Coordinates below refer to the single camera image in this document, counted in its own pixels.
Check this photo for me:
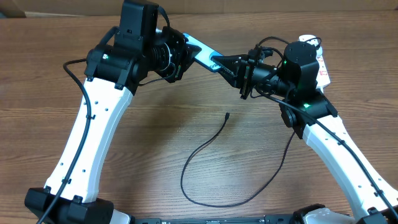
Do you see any black USB charging cable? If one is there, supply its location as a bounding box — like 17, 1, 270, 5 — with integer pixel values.
180, 35, 323, 208

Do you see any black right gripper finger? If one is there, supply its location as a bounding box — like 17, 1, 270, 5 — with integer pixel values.
218, 68, 244, 88
211, 54, 249, 67

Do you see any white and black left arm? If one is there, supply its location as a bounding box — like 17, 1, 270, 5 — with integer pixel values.
25, 1, 200, 223

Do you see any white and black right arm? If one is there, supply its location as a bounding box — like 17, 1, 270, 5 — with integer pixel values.
210, 41, 397, 223

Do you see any white USB wall charger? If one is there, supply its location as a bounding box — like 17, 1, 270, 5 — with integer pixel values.
298, 34, 322, 51

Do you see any dark Samsung Galaxy smartphone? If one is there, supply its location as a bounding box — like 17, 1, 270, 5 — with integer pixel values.
183, 33, 222, 73

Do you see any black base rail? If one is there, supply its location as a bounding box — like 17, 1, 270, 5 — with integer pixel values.
74, 213, 352, 224

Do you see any white power strip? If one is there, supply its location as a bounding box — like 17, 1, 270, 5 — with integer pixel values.
317, 55, 331, 92

